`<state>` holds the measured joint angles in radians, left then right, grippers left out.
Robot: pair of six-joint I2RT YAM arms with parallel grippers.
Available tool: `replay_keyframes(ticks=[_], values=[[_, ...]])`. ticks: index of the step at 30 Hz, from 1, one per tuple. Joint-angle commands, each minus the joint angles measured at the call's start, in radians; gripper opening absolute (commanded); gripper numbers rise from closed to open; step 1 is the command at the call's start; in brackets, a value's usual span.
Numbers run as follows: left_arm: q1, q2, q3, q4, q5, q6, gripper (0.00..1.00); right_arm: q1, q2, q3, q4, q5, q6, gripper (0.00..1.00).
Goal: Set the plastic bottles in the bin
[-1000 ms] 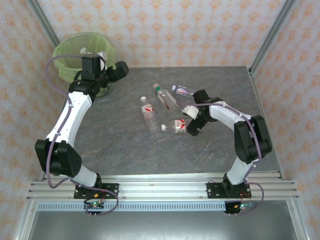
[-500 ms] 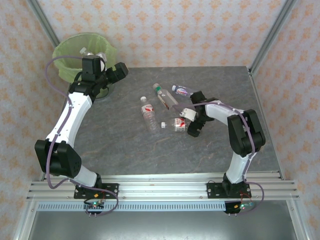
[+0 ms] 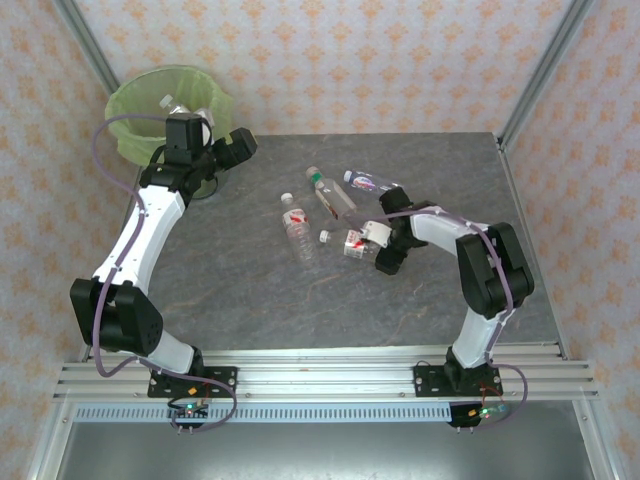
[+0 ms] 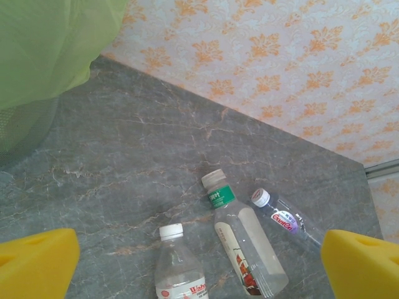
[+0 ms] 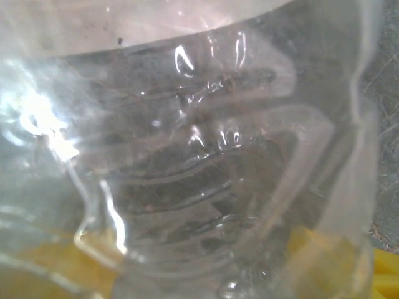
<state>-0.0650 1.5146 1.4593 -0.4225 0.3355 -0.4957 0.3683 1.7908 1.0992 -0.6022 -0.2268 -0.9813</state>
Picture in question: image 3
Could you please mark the clear bottle cream label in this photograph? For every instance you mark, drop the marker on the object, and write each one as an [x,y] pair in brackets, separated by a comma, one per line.
[175,107]

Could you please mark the blue label clear bottle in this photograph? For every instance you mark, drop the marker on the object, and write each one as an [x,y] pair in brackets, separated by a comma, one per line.
[365,182]

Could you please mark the wide red label water bottle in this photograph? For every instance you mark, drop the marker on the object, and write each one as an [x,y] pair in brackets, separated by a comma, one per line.
[350,247]

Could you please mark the green cap clear bottle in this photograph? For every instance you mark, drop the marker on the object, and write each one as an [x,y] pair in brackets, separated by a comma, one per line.
[335,197]

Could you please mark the slim red label water bottle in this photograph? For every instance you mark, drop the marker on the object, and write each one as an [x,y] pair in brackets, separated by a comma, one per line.
[300,235]

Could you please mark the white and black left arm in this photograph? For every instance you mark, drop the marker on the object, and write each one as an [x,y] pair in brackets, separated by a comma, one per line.
[145,235]

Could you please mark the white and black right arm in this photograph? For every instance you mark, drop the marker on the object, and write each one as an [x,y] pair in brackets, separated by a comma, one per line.
[440,232]

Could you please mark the aluminium table edge strip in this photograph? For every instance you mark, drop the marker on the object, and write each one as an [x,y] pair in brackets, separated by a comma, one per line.
[518,200]

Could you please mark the grey metal lower shelf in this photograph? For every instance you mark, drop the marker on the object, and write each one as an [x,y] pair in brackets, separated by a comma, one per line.
[325,455]

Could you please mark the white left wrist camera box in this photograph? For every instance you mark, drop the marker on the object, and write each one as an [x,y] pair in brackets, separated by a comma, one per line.
[206,119]

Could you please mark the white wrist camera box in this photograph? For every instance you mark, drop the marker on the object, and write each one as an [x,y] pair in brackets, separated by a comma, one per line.
[375,232]
[206,119]

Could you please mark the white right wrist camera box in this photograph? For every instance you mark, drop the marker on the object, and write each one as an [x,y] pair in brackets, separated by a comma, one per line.
[375,232]

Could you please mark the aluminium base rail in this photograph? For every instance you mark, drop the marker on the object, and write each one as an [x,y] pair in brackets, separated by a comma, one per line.
[325,375]

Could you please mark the aluminium frame post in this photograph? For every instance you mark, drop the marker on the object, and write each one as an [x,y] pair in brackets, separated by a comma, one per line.
[545,70]
[90,42]

